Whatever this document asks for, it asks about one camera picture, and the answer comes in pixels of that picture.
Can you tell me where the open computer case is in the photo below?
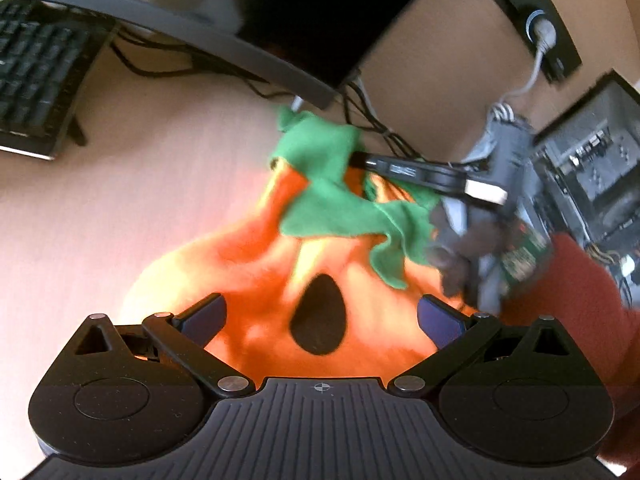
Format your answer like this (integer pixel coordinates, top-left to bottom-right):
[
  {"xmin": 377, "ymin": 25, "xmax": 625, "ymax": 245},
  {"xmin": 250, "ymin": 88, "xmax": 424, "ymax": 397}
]
[{"xmin": 530, "ymin": 70, "xmax": 640, "ymax": 306}]

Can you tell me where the black keyboard cable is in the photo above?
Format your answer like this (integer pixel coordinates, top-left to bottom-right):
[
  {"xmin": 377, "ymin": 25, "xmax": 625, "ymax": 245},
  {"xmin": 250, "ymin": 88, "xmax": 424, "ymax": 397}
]
[{"xmin": 107, "ymin": 22, "xmax": 273, "ymax": 98}]

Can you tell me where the black cable bundle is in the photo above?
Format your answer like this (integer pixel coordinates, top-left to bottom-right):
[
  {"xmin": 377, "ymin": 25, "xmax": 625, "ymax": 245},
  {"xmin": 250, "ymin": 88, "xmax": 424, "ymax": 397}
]
[{"xmin": 342, "ymin": 77, "xmax": 428, "ymax": 162}]

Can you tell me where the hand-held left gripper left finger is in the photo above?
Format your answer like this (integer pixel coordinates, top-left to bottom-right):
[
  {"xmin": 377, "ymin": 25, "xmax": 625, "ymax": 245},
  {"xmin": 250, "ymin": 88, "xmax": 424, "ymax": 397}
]
[{"xmin": 65, "ymin": 292, "xmax": 256, "ymax": 401}]

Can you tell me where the black keyboard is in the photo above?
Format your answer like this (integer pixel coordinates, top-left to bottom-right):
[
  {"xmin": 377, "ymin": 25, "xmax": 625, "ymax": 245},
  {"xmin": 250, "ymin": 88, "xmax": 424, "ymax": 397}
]
[{"xmin": 0, "ymin": 0, "xmax": 117, "ymax": 162}]

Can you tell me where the black computer monitor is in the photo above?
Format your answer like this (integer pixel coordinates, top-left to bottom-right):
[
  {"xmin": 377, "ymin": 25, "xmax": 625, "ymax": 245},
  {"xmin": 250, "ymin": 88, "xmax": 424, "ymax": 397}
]
[{"xmin": 0, "ymin": 0, "xmax": 451, "ymax": 111}]

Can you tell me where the person's right hand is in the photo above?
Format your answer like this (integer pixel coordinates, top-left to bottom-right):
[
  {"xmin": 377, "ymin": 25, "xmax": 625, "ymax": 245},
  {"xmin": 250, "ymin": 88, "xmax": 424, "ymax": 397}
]
[{"xmin": 427, "ymin": 202, "xmax": 516, "ymax": 298}]

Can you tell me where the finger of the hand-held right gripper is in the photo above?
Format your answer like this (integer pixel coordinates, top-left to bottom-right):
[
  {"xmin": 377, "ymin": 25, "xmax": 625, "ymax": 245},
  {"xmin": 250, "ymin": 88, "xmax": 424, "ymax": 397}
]
[{"xmin": 347, "ymin": 149, "xmax": 468, "ymax": 196}]

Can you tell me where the grey plug with white cable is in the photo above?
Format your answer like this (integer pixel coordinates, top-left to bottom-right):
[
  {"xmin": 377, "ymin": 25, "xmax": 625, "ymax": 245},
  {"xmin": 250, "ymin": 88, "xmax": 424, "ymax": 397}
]
[{"xmin": 492, "ymin": 17, "xmax": 558, "ymax": 122}]

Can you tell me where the orange pumpkin costume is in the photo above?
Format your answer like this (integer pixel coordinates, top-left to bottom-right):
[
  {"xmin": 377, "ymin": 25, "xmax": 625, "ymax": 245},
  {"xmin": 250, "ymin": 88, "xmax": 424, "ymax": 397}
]
[{"xmin": 120, "ymin": 106, "xmax": 483, "ymax": 381}]

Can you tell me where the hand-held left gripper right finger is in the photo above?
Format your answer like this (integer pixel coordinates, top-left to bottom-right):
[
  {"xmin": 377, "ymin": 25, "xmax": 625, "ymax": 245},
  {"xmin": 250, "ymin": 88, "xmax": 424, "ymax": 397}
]
[{"xmin": 387, "ymin": 294, "xmax": 581, "ymax": 401}]

